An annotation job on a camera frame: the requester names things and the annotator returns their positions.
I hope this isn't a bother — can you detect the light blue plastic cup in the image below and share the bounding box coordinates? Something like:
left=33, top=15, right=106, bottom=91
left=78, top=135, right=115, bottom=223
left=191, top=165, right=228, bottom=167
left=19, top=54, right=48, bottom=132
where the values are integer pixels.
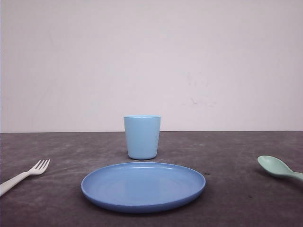
left=124, top=115, right=161, bottom=160

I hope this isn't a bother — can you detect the white plastic fork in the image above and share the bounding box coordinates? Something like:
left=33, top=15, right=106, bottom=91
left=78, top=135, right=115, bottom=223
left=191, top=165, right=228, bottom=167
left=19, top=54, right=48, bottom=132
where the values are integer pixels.
left=0, top=159, right=51, bottom=196

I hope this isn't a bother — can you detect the mint green plastic spoon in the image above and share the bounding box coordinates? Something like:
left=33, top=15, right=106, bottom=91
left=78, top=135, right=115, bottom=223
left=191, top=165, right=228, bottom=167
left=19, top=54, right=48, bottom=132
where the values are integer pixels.
left=257, top=155, right=303, bottom=181

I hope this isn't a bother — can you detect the blue plastic plate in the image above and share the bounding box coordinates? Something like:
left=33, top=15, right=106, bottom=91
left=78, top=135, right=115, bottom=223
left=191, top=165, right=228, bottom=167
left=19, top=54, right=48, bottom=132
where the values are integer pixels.
left=81, top=162, right=206, bottom=213

